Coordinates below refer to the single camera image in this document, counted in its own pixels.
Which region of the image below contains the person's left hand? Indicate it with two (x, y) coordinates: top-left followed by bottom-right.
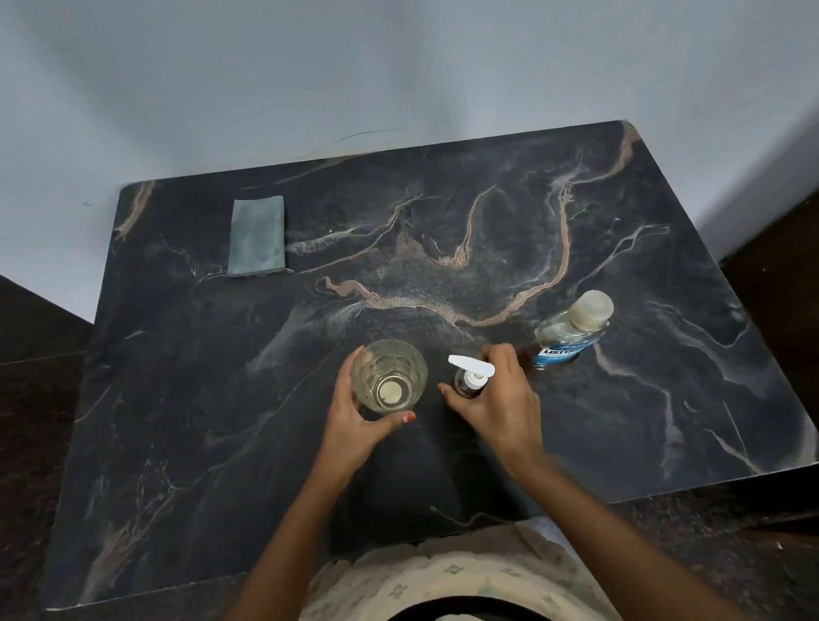
(302, 341), (425, 490)

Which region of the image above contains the person's right hand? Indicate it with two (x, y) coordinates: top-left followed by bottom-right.
(433, 339), (551, 487)

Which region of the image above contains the small clear pump bottle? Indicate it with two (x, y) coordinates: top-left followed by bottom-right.
(453, 368), (491, 402)

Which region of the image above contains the white pump dispenser head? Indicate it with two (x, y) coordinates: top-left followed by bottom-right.
(446, 349), (498, 394)

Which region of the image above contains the clear drinking glass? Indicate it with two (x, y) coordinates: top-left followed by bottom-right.
(345, 333), (434, 421)

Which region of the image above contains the Listerine mouthwash bottle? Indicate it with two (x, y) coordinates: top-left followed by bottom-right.
(525, 303), (614, 374)

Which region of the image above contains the translucent bottle cap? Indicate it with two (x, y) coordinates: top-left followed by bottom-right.
(565, 287), (618, 335)

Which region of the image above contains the grey-green cloth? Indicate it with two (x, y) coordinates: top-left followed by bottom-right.
(219, 193), (293, 280)

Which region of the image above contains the person's right forearm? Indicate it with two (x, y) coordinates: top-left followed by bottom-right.
(515, 431), (764, 621)

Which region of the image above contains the person's left forearm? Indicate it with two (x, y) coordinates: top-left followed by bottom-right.
(158, 466), (363, 621)

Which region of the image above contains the black marble table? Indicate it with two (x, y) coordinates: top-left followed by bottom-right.
(0, 102), (819, 615)

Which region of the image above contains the cream patterned clothing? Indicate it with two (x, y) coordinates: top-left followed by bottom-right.
(270, 510), (633, 621)

